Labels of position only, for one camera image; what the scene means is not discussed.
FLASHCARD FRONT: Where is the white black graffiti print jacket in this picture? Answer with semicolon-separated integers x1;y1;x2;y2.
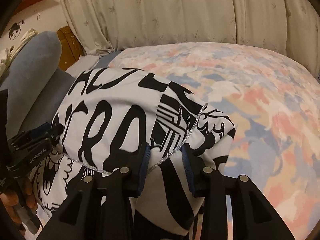
31;68;236;239

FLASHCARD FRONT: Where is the cartoon face wall sticker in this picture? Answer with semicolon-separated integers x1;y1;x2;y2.
9;20;24;40

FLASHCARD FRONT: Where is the beige patterned curtain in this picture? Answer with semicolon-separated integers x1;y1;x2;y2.
60;0;319;75

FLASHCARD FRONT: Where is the pastel patterned bed cover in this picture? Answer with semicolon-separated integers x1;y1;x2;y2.
96;43;319;239

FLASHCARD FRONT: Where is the white folded cloth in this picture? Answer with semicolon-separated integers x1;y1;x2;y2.
0;28;39;76

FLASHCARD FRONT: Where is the person left hand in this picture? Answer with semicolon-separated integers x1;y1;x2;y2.
1;178;37;225

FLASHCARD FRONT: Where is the dark grey bolster pillow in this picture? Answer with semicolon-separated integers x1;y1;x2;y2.
19;68;75;132

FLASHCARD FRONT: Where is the wooden headboard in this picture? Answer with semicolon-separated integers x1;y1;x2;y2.
56;26;85;71

